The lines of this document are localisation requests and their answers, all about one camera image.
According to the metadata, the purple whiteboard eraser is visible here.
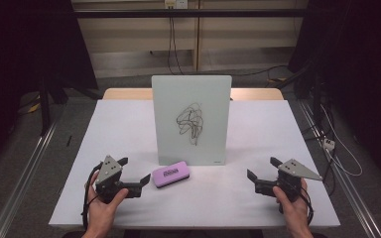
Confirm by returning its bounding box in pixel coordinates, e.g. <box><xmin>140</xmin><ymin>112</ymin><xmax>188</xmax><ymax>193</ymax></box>
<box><xmin>152</xmin><ymin>161</ymin><xmax>191</xmax><ymax>189</ymax></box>

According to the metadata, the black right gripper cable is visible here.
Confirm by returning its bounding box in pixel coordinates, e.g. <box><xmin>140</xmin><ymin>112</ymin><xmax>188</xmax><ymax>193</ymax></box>
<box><xmin>287</xmin><ymin>179</ymin><xmax>315</xmax><ymax>226</ymax></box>

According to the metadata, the white whiteboard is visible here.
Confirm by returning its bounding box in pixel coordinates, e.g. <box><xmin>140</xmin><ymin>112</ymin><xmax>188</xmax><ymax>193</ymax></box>
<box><xmin>151</xmin><ymin>74</ymin><xmax>233</xmax><ymax>167</ymax></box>

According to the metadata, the person's left hand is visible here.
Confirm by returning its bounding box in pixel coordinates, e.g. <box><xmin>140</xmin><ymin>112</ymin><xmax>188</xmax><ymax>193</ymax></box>
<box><xmin>84</xmin><ymin>172</ymin><xmax>130</xmax><ymax>234</ymax></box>

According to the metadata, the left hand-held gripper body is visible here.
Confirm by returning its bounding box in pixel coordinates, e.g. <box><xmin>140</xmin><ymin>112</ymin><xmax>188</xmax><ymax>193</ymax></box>
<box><xmin>93</xmin><ymin>155</ymin><xmax>143</xmax><ymax>204</ymax></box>

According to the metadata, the white floor cable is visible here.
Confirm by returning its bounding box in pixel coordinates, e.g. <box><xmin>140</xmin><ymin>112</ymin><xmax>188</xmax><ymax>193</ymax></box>
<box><xmin>319</xmin><ymin>103</ymin><xmax>364</xmax><ymax>178</ymax></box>

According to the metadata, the black horizontal bar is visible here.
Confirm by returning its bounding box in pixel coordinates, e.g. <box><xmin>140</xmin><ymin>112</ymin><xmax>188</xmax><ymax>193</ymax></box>
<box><xmin>73</xmin><ymin>8</ymin><xmax>307</xmax><ymax>19</ymax></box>

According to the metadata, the black curtain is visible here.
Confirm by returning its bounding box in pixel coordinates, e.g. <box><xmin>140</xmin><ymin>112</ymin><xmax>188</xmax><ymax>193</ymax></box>
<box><xmin>0</xmin><ymin>0</ymin><xmax>98</xmax><ymax>173</ymax></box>
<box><xmin>289</xmin><ymin>0</ymin><xmax>381</xmax><ymax>189</ymax></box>

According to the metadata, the black metal stand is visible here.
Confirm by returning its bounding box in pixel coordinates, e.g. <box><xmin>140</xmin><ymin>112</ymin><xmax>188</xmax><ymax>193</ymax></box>
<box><xmin>39</xmin><ymin>76</ymin><xmax>53</xmax><ymax>137</ymax></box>

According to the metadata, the white table cover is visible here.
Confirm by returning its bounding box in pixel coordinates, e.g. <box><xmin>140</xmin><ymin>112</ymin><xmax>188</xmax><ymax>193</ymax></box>
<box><xmin>48</xmin><ymin>99</ymin><xmax>341</xmax><ymax>230</ymax></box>

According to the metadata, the white wall outlet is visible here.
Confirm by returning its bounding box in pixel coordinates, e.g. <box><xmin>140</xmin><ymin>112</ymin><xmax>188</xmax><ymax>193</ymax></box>
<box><xmin>164</xmin><ymin>0</ymin><xmax>189</xmax><ymax>10</ymax></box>

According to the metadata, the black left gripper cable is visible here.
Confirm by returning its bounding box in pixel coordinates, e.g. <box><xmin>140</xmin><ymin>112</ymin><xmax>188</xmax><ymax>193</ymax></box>
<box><xmin>80</xmin><ymin>162</ymin><xmax>104</xmax><ymax>231</ymax></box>

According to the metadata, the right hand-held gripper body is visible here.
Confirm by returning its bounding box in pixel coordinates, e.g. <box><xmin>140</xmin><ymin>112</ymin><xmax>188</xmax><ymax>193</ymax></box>
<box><xmin>254</xmin><ymin>159</ymin><xmax>323</xmax><ymax>201</ymax></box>

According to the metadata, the aluminium floor rail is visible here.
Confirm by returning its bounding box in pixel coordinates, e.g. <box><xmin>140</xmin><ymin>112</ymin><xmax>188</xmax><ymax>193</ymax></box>
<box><xmin>0</xmin><ymin>108</ymin><xmax>64</xmax><ymax>238</ymax></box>
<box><xmin>297</xmin><ymin>99</ymin><xmax>381</xmax><ymax>238</ymax></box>

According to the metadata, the wooden table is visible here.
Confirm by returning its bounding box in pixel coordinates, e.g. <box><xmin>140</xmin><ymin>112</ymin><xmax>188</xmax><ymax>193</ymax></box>
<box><xmin>102</xmin><ymin>87</ymin><xmax>285</xmax><ymax>101</ymax></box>

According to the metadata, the person's right hand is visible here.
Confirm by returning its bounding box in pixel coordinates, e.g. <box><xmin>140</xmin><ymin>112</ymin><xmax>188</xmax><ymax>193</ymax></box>
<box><xmin>272</xmin><ymin>178</ymin><xmax>314</xmax><ymax>234</ymax></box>

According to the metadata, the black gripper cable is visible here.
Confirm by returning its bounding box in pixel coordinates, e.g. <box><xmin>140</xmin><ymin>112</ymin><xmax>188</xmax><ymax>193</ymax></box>
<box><xmin>287</xmin><ymin>179</ymin><xmax>315</xmax><ymax>226</ymax></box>
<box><xmin>80</xmin><ymin>162</ymin><xmax>104</xmax><ymax>231</ymax></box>

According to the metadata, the black hanging wall cable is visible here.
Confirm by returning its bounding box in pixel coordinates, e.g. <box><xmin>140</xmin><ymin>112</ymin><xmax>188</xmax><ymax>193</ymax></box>
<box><xmin>172</xmin><ymin>16</ymin><xmax>186</xmax><ymax>76</ymax></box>
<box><xmin>167</xmin><ymin>8</ymin><xmax>175</xmax><ymax>75</ymax></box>

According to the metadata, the white power strip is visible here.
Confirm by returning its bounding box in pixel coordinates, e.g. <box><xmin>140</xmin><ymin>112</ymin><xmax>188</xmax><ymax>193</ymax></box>
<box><xmin>321</xmin><ymin>138</ymin><xmax>336</xmax><ymax>153</ymax></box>

